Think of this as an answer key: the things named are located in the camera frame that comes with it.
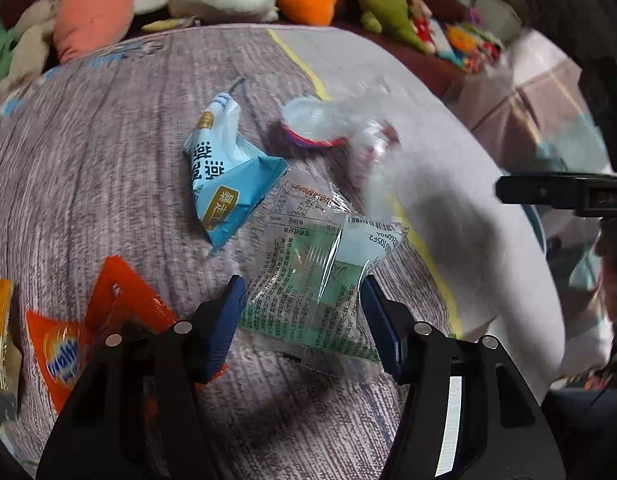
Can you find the brown cardboard boxes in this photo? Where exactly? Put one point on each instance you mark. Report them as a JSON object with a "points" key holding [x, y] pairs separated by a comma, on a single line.
{"points": [[493, 5]]}

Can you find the plaid pastel blanket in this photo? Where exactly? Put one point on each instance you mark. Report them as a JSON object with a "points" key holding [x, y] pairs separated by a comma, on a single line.
{"points": [[548, 110]]}

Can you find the clear green snack wrapper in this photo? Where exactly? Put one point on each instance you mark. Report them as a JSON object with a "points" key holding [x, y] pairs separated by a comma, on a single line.
{"points": [[308, 285]]}

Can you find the dark red leather sofa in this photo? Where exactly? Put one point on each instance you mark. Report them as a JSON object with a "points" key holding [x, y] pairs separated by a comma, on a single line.
{"points": [[441, 77]]}

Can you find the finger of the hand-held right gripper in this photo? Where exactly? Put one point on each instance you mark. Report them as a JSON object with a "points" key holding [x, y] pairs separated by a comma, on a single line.
{"points": [[538, 191]]}

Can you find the small red-dressed teddy bear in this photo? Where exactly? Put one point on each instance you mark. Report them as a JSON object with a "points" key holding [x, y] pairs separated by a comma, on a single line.
{"points": [[423, 25]]}

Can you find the orange snack wrapper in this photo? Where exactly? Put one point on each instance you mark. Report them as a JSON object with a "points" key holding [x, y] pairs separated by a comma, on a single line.
{"points": [[68, 355]]}

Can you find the beige plush toy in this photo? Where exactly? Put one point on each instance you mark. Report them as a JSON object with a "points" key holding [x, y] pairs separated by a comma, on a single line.
{"points": [[31, 45]]}

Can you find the green crocodile plush toy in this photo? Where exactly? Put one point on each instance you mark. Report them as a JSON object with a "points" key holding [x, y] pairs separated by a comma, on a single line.
{"points": [[383, 5]]}

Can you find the crushed clear plastic bottle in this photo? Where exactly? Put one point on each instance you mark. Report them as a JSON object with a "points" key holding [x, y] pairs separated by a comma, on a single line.
{"points": [[373, 155]]}

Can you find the pink carrot plush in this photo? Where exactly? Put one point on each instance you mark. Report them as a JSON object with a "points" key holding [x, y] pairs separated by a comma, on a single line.
{"points": [[93, 10]]}

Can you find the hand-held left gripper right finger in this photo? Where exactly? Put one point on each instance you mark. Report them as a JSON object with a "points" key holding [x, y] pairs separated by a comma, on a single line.
{"points": [[383, 330]]}

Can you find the grey printed tablecloth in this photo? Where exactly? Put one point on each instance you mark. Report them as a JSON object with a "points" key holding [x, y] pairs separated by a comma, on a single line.
{"points": [[113, 185]]}

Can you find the colourful printed cushion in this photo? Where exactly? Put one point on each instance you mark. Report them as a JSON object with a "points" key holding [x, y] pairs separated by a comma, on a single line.
{"points": [[468, 45]]}

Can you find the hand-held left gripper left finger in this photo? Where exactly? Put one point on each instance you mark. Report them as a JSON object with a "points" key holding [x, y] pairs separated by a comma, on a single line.
{"points": [[226, 320]]}

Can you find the person's right hand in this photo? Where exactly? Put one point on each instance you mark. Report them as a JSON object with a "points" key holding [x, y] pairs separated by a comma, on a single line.
{"points": [[613, 280]]}

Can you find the white plastic pudding cup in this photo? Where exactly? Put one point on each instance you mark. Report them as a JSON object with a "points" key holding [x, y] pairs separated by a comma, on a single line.
{"points": [[311, 120]]}

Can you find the light blue snack packet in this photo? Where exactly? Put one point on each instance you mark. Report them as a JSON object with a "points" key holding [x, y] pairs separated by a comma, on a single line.
{"points": [[223, 180]]}

